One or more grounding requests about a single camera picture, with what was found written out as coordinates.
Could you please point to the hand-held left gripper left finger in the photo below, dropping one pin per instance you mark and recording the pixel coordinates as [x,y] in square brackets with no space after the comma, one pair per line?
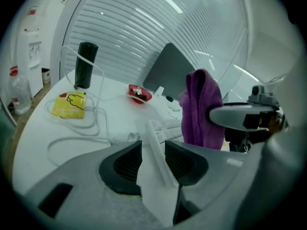
[81,176]

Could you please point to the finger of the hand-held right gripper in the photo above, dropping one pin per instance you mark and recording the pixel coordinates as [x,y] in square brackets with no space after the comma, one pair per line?
[227,116]

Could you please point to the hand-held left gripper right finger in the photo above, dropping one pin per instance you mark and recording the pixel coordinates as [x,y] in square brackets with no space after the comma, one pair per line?
[216,171]

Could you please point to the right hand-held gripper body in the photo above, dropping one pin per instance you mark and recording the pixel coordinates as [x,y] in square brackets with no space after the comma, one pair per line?
[262,99]

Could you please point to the purple cloth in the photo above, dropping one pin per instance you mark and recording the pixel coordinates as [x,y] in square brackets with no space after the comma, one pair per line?
[199,99]

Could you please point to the white keyboard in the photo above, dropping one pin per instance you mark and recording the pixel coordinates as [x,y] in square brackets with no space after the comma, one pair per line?
[157,145]

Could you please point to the small black mouse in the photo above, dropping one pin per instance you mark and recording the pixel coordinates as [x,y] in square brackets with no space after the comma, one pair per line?
[169,99]

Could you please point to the yellow packet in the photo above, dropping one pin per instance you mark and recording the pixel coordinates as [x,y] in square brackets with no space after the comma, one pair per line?
[69,105]

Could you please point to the grey computer monitor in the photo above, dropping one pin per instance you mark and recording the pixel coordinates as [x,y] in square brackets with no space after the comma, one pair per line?
[169,71]

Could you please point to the red bowl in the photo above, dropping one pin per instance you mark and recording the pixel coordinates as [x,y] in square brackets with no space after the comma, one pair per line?
[139,93]

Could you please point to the clear plastic water jug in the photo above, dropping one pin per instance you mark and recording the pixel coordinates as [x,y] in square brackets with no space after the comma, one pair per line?
[19,92]

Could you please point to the black and white bin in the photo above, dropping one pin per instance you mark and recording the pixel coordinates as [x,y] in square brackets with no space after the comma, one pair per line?
[45,75]

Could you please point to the black cylindrical bottle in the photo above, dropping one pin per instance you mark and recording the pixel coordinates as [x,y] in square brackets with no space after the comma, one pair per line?
[85,63]

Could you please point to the white water dispenser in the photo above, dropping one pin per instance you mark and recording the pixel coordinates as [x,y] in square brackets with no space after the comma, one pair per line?
[33,56]

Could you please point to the red wall sign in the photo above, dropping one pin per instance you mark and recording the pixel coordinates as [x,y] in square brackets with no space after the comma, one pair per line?
[32,10]

